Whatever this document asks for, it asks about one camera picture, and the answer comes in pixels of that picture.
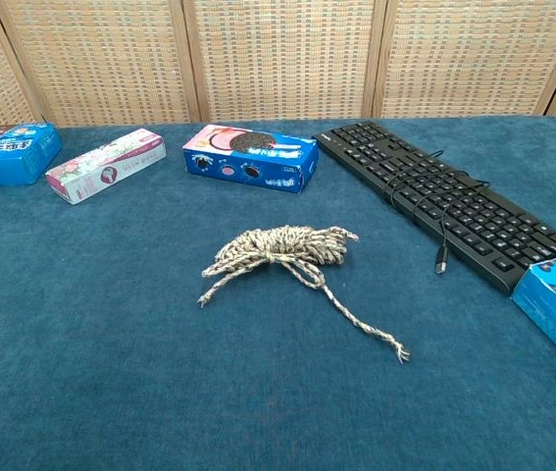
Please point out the blue oreo cookie box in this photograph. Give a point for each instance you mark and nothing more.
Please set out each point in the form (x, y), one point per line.
(253, 159)

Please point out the woven wooden folding screen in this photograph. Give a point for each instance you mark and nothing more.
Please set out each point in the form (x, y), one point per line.
(277, 59)

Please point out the black computer keyboard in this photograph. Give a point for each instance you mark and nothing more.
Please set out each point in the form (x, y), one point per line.
(459, 198)

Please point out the white pink floral box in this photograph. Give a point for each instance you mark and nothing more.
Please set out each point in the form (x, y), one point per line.
(106, 167)

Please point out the blue brown snack box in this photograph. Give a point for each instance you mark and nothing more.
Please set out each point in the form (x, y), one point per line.
(8, 154)

